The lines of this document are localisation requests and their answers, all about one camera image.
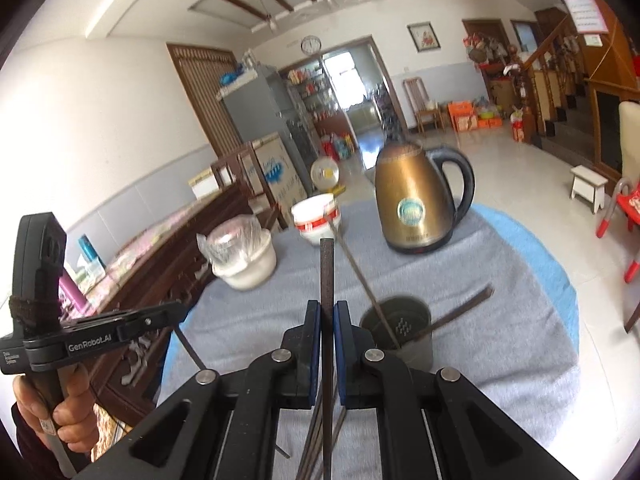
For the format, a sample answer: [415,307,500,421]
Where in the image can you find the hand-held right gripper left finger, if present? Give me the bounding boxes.
[90,300,322,480]

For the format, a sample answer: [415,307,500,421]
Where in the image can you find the golden electric kettle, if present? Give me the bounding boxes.
[374,141,476,256]

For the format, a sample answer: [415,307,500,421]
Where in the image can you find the carved wooden cabinet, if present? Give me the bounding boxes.
[57,180,281,428]

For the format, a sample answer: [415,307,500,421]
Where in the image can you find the pink bottle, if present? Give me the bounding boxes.
[59,275,84,312]

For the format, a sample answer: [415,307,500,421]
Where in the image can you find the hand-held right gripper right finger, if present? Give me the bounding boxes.
[333,300,576,480]

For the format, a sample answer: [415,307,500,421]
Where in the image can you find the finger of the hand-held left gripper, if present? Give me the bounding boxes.
[119,300,184,342]

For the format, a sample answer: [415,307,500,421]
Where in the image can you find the red and white bowl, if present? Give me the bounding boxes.
[291,193,343,247]

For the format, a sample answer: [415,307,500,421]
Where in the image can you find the grey refrigerator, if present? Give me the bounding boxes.
[216,65,321,196]

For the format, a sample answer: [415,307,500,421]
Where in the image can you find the wooden lattice door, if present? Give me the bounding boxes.
[166,43,242,162]

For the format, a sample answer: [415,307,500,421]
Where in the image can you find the white container with plastic wrap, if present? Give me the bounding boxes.
[196,214,277,292]

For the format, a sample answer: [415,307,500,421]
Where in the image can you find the framed wall picture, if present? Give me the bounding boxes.
[407,21,441,53]

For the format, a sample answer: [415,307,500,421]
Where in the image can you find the dark perforated chopstick holder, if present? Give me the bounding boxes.
[359,296,433,374]

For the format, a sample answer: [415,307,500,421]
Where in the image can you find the red plastic chair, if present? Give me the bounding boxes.
[596,177,640,283]

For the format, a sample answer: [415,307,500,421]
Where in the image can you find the white cardboard box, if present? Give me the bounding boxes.
[188,169,221,200]

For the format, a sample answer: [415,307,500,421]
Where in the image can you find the wooden staircase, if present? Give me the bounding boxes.
[522,7,606,163]

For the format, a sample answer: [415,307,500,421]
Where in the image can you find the white step stool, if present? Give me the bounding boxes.
[570,165,609,214]

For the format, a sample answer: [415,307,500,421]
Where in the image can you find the blue tablecloth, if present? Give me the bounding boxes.
[159,203,583,453]

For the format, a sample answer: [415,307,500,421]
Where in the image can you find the person's left hand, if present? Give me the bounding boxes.
[12,364,99,454]

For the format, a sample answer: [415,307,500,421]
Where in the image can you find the orange boxes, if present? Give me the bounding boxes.
[446,100,504,134]

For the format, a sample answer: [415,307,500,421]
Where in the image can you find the grey tablecloth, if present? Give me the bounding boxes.
[155,199,583,480]

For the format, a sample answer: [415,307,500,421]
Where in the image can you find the cream chair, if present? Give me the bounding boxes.
[617,101,640,177]

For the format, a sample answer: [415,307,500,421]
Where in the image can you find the blue bottle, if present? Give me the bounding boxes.
[78,234,107,275]

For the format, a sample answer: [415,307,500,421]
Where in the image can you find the wall poster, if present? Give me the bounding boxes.
[559,0,610,36]

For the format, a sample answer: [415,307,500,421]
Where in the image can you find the wooden chair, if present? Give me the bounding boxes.
[403,76,446,134]

